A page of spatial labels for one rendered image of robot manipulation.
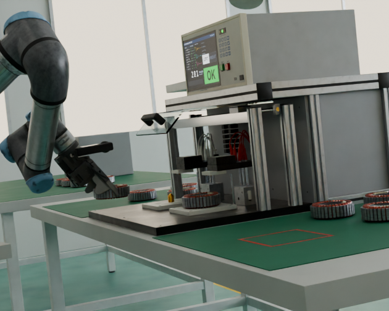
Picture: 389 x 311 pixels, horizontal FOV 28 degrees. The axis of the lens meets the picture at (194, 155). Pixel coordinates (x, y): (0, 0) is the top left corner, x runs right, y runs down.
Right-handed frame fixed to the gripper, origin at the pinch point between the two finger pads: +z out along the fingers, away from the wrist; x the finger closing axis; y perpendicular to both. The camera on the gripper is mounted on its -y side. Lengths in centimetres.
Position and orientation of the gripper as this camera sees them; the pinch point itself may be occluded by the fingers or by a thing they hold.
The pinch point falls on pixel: (113, 192)
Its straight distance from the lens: 240.9
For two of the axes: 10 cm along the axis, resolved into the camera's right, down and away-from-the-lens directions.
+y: -7.0, 6.4, -3.1
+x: 4.0, 0.0, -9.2
